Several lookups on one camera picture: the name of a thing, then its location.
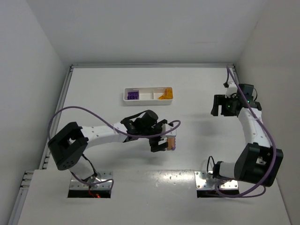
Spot purple cable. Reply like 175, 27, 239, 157
214, 65, 277, 198
48, 106, 181, 188

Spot metal base plate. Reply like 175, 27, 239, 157
195, 171, 239, 191
69, 172, 114, 191

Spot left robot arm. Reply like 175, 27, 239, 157
48, 110, 173, 181

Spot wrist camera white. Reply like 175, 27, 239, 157
162, 124, 176, 141
224, 82, 238, 98

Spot purple half-round lego brick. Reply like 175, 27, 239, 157
127, 90, 139, 96

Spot yellow oval orange-pattern lego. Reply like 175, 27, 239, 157
164, 88, 173, 98

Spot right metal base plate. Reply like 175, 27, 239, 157
195, 171, 239, 191

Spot brown lego brick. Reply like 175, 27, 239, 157
167, 137, 174, 150

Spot purple crown lego brick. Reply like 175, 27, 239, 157
171, 138, 176, 150

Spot white three-compartment tray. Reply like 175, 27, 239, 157
123, 87, 174, 106

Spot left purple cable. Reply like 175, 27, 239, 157
48, 106, 181, 188

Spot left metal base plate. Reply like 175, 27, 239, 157
69, 172, 114, 191

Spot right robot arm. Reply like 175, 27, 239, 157
211, 82, 284, 187

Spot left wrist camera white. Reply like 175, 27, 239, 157
162, 124, 176, 141

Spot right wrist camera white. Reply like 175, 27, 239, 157
224, 82, 238, 98

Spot purple oval flower lego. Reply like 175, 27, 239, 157
127, 94, 139, 100

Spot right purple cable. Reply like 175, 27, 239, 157
214, 65, 277, 198

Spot left aluminium frame rail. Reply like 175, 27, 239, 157
0, 65, 67, 225

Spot back aluminium frame rail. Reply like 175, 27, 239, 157
71, 63, 235, 68

